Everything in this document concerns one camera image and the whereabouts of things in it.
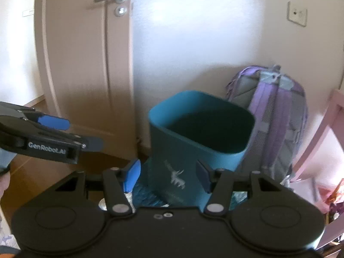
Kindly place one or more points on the person's left hand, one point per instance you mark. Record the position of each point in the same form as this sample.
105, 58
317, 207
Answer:
4, 186

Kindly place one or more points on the purple grey backpack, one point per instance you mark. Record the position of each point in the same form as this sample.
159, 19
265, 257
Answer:
274, 118

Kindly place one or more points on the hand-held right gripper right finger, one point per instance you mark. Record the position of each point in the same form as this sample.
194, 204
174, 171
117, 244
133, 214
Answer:
202, 176

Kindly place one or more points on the teal plastic waste bin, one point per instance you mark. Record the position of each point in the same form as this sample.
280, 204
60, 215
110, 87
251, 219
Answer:
188, 161

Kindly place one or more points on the beige door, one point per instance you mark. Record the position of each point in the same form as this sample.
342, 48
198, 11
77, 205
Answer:
80, 59

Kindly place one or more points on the silver door lock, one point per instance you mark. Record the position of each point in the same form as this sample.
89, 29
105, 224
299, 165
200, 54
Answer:
120, 11

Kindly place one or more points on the teal plastic bag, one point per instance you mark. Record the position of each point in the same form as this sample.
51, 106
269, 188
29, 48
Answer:
143, 196

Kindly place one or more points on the small white wall plate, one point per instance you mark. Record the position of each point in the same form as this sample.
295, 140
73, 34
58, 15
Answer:
28, 12

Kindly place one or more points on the white wall socket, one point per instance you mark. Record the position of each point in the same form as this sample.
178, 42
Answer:
297, 13

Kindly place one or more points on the crumpled silver foil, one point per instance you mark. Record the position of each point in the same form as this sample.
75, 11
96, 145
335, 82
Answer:
102, 205

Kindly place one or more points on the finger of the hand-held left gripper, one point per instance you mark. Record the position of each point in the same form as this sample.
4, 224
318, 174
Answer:
53, 122
94, 143

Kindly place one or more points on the purple patterned cloth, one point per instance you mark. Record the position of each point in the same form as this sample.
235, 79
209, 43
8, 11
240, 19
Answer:
8, 236

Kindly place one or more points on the colourful packets pile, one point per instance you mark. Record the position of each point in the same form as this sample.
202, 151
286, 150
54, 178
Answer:
334, 199

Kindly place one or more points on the pink wooden chair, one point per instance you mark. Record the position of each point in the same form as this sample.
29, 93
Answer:
322, 139

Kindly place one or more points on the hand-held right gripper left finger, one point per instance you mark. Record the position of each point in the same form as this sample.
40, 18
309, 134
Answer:
133, 176

